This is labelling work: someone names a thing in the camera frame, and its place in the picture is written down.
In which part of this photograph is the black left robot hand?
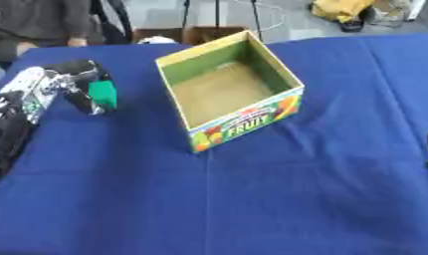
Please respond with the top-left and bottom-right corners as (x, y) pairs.
(43, 59), (113, 117)

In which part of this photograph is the person's hand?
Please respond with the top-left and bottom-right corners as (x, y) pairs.
(66, 37), (89, 48)

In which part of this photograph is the green block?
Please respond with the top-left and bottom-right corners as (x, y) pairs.
(87, 79), (120, 111)

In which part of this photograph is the brown cardboard box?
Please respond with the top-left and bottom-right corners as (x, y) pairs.
(130, 26), (251, 46)

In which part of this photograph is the open cardboard box green inside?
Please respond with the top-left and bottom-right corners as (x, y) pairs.
(154, 29), (307, 154)

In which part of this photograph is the person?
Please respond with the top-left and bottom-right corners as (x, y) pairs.
(0, 0), (134, 70)

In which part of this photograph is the white round object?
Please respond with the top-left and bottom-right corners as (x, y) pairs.
(135, 35), (178, 45)

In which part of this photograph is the black tripod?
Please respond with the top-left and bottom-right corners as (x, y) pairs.
(180, 0), (267, 44)

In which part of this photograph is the yellow bag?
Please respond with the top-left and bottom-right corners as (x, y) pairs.
(308, 0), (378, 24)

